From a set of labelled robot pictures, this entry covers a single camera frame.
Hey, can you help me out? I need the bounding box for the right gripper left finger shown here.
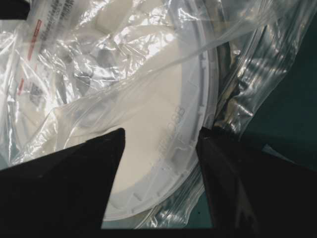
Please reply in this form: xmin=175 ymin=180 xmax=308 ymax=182
xmin=0 ymin=128 xmax=126 ymax=238

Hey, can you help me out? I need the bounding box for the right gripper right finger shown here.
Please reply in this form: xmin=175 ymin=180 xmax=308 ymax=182
xmin=196 ymin=127 xmax=317 ymax=238

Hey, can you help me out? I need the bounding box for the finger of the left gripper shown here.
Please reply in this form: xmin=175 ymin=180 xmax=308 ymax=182
xmin=0 ymin=0 xmax=31 ymax=20

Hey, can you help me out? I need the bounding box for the clear zip bag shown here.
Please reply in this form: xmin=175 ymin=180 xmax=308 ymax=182
xmin=0 ymin=0 xmax=317 ymax=228

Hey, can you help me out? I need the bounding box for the white component reel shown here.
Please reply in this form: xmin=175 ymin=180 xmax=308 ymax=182
xmin=7 ymin=0 xmax=218 ymax=222

